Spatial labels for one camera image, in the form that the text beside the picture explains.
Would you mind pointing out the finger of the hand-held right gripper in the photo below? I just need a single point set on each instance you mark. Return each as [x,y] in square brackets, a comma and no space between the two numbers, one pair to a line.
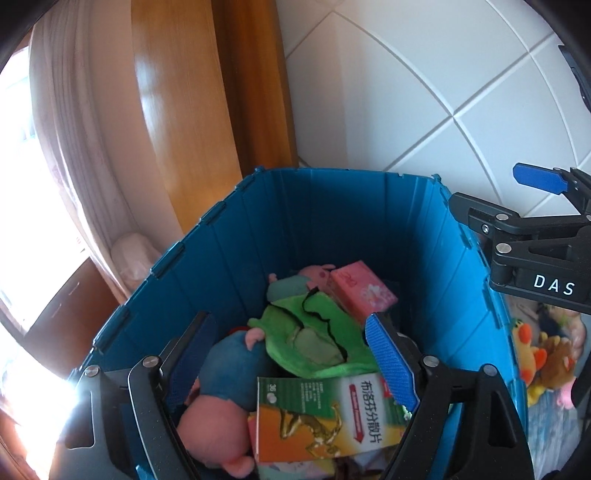
[540,177]
[480,210]

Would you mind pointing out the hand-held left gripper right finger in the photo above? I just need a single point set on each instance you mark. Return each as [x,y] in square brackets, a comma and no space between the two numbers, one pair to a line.
[390,364]

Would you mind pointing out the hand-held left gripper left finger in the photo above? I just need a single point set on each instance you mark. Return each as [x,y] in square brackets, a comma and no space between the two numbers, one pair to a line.
[198,341]

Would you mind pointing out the green frog plush toy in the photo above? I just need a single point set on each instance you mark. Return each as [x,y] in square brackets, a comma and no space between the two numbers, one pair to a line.
[323,323]

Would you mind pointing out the blue plastic crate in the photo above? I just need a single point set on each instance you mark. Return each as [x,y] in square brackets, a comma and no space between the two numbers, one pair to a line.
[392,221]

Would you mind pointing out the green and orange medicine box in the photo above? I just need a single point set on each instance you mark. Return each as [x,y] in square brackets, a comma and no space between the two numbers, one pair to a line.
[318,420]

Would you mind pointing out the blue and pink plush toy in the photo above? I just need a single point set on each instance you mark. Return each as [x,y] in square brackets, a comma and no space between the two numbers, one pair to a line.
[231,364]

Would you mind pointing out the pink tissue box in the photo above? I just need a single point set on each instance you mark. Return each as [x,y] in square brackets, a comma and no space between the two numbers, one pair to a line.
[362,290]

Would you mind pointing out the yellow duck plush toy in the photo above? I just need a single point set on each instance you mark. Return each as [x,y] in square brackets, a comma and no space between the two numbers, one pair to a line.
[526,355]

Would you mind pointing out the brown plush toy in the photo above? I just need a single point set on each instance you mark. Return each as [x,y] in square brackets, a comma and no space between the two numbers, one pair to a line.
[558,364]

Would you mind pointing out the white cloth bundle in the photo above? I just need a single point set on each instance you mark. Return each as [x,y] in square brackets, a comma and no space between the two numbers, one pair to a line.
[134,256]

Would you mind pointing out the small pink pig plush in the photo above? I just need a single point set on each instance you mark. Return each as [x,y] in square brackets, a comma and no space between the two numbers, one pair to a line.
[316,273]

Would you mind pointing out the small pink plush toy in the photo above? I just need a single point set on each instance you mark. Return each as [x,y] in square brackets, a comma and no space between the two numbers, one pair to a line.
[565,398]

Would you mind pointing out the brown wooden cabinet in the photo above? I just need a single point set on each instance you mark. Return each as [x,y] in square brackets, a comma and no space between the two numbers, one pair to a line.
[60,309]

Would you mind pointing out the pale blue packet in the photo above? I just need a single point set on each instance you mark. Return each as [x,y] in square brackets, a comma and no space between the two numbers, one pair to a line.
[295,470]

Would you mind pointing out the white curtain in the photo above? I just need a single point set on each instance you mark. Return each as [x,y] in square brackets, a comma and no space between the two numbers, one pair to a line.
[83,161]

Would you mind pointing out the window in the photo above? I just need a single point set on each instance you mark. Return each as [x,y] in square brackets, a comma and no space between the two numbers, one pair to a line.
[18,207]

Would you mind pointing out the curved wooden panel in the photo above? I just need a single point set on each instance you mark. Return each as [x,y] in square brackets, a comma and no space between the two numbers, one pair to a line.
[194,115]

